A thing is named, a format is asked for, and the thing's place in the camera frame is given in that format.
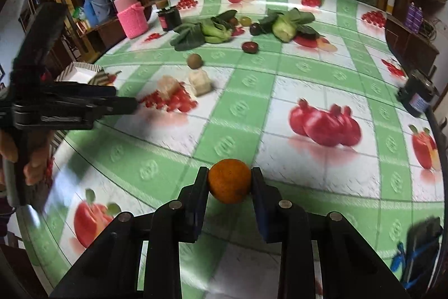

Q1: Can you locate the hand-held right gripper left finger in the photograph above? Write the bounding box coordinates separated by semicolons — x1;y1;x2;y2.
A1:
49;166;211;299

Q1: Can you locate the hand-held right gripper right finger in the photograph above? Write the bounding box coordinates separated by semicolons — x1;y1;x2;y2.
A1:
251;166;410;299

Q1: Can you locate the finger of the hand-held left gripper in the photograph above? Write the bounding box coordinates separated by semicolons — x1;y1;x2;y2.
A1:
52;82;118;98
80;96;139;118

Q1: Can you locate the striped paper box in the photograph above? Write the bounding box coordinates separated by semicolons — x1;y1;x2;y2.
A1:
55;61;118;87

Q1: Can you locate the orange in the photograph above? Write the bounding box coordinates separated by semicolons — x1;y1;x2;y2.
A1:
208;159;253;204

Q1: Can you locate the person's left hand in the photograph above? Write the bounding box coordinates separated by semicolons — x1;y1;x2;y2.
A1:
0;129;53;186

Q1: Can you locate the brown-topped sugarcane piece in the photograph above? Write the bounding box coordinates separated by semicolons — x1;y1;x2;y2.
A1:
157;75;181;99

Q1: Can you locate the pink knit covered jar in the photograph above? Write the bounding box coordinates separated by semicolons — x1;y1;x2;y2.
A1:
116;3;149;40

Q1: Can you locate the blue kettle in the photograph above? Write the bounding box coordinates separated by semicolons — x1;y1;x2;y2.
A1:
83;0;114;27

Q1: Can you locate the pale sugarcane piece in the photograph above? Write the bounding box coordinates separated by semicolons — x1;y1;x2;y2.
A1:
188;69;213;97

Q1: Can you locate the brown kiwi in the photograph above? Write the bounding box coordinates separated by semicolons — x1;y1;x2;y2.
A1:
187;53;204;70

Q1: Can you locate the dark jar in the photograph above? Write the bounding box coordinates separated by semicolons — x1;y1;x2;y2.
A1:
167;6;183;30
157;10;169;33

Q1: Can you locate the blue clip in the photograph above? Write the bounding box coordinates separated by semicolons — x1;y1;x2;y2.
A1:
390;238;438;273

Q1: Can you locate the black phone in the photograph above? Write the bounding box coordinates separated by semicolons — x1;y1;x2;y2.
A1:
402;217;442;289

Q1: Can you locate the pale-stemmed bok choy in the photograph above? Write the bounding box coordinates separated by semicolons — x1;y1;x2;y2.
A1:
259;8;316;43

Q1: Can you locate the black electric motor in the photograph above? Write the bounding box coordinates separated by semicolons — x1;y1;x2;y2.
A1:
397;67;438;117

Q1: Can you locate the wooden shelf unit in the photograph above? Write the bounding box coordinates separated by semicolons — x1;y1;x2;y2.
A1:
385;0;440;75

